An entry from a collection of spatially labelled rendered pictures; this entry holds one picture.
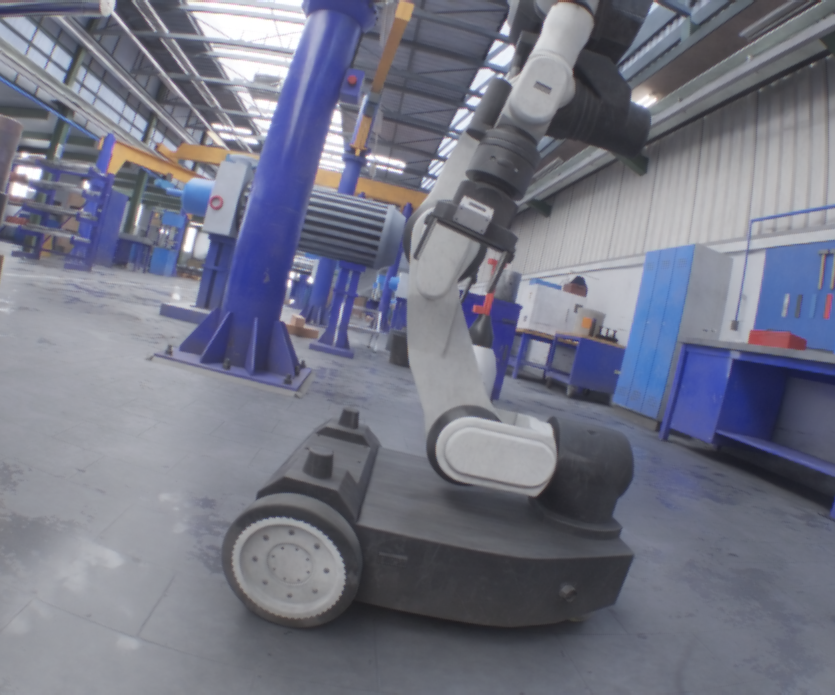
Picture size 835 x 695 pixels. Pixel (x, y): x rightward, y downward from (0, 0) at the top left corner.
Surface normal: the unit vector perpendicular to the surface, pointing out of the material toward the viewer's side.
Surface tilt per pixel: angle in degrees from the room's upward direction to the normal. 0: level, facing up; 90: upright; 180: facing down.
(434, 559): 90
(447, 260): 90
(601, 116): 113
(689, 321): 90
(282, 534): 90
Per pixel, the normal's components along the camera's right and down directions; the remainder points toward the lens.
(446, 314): -0.10, 0.46
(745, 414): 0.11, 0.08
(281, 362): -0.27, -0.01
